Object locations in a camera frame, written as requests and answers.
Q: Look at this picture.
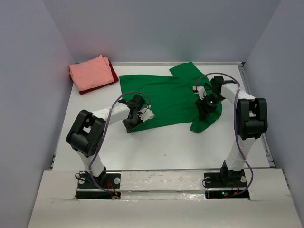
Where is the white cardboard front cover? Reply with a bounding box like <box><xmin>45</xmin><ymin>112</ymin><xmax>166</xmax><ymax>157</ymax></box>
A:
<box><xmin>29</xmin><ymin>169</ymin><xmax>302</xmax><ymax>228</ymax></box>

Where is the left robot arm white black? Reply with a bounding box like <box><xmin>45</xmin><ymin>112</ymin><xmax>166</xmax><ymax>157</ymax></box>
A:
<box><xmin>66</xmin><ymin>91</ymin><xmax>154</xmax><ymax>191</ymax></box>

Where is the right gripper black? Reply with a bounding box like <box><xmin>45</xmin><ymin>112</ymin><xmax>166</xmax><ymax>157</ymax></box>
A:
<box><xmin>195</xmin><ymin>94</ymin><xmax>226</xmax><ymax>121</ymax></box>

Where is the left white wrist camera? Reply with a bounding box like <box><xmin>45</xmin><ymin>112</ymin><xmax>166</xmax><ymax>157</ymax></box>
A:
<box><xmin>139</xmin><ymin>108</ymin><xmax>155</xmax><ymax>123</ymax></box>

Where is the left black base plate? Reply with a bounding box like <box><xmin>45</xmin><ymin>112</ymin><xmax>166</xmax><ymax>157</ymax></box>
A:
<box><xmin>75</xmin><ymin>171</ymin><xmax>121</xmax><ymax>200</ymax></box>

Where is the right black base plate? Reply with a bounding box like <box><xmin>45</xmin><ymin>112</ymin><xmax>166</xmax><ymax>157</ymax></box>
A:
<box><xmin>202</xmin><ymin>172</ymin><xmax>250</xmax><ymax>200</ymax></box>

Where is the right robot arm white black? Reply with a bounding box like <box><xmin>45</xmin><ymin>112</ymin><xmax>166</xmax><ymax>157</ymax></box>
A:
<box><xmin>193</xmin><ymin>73</ymin><xmax>268</xmax><ymax>189</ymax></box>

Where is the dark red folded t shirt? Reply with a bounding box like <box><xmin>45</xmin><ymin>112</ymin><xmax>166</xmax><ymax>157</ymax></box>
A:
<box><xmin>79</xmin><ymin>61</ymin><xmax>119</xmax><ymax>95</ymax></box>

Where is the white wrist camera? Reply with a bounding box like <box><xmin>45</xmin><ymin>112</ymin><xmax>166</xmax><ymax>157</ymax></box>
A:
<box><xmin>192</xmin><ymin>86</ymin><xmax>211</xmax><ymax>100</ymax></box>
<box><xmin>139</xmin><ymin>108</ymin><xmax>155</xmax><ymax>123</ymax></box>

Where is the pink folded t shirt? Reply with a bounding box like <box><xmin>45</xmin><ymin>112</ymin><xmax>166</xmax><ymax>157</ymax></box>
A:
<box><xmin>69</xmin><ymin>55</ymin><xmax>114</xmax><ymax>93</ymax></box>

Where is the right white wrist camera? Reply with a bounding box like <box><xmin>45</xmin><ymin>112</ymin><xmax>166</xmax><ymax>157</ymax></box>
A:
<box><xmin>192</xmin><ymin>86</ymin><xmax>211</xmax><ymax>100</ymax></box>

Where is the green t shirt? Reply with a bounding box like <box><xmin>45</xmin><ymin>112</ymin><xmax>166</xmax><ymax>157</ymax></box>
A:
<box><xmin>119</xmin><ymin>62</ymin><xmax>222</xmax><ymax>133</ymax></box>

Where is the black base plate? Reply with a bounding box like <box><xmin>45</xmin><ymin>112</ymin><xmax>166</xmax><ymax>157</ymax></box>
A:
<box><xmin>202</xmin><ymin>172</ymin><xmax>250</xmax><ymax>200</ymax></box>
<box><xmin>75</xmin><ymin>171</ymin><xmax>121</xmax><ymax>200</ymax></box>

